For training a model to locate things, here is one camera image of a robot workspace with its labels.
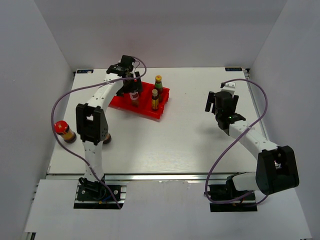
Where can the red three-compartment plastic tray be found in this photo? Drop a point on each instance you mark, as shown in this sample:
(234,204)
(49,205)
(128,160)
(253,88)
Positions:
(144,106)

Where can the pink-cap spice jar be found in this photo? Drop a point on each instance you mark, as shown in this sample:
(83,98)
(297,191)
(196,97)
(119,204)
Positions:
(134,97)

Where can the left blue table label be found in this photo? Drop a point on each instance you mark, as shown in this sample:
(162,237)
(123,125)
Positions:
(84,71)

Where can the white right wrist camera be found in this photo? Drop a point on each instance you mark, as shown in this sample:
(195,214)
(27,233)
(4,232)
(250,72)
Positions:
(229,87)

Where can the red-cap brown spice jar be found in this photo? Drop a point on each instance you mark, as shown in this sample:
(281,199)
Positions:
(63,130)

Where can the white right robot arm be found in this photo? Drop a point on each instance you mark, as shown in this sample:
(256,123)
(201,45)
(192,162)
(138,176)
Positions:
(276,168)

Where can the right blue table label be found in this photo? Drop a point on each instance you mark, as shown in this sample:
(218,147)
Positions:
(233,69)

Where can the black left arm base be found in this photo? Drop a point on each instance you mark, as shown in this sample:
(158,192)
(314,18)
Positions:
(88,199)

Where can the green-label red sauce bottle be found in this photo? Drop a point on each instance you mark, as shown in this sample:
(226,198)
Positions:
(159,87)

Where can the blue table label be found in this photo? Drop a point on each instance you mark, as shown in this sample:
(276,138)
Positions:
(84,71)
(233,69)

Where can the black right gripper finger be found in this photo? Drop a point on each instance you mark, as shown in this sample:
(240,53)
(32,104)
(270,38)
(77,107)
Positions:
(210,103)
(234,102)

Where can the red-cap dark sauce jar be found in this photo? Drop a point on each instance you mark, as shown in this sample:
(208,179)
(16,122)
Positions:
(107,139)

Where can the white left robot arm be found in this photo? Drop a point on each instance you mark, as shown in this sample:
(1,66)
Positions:
(92,125)

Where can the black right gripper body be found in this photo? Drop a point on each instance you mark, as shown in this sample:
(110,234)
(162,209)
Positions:
(217,115)

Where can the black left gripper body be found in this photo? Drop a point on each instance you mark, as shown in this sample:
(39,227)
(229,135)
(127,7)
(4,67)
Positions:
(128,87)

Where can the yellow-label dark sauce bottle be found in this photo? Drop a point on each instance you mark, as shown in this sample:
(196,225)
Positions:
(155,99)

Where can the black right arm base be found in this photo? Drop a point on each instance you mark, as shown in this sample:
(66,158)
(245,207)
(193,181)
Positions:
(227,192)

